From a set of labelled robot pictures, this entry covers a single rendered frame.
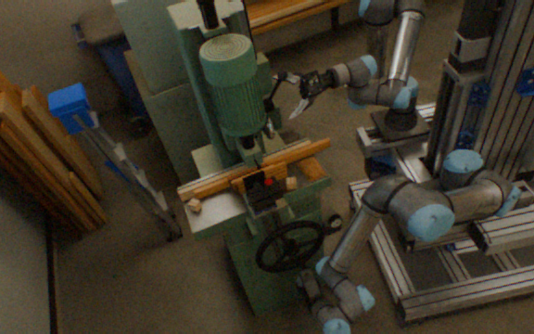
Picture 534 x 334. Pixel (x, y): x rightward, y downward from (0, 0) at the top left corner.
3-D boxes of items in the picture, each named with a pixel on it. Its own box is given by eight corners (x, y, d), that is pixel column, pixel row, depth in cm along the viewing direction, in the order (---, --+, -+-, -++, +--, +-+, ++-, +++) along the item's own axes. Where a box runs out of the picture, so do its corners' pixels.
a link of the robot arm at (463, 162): (455, 165, 153) (463, 139, 144) (485, 186, 145) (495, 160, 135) (432, 179, 150) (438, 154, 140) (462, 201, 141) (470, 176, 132)
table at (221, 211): (202, 262, 148) (197, 252, 143) (184, 205, 168) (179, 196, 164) (343, 201, 158) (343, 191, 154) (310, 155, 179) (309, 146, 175)
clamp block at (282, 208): (256, 233, 150) (252, 219, 143) (245, 208, 159) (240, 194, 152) (291, 218, 152) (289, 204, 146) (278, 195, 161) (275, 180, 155)
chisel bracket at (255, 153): (248, 172, 157) (245, 157, 151) (237, 150, 166) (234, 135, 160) (265, 165, 158) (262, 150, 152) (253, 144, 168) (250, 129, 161)
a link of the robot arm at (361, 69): (377, 80, 138) (379, 58, 132) (349, 90, 136) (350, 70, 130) (365, 70, 143) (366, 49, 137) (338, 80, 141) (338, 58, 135)
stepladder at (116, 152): (164, 247, 259) (48, 116, 172) (155, 220, 276) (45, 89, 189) (186, 235, 261) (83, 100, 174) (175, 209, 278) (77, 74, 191)
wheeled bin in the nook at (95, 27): (131, 146, 333) (75, 42, 264) (118, 114, 368) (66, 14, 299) (201, 117, 348) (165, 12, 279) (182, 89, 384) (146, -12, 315)
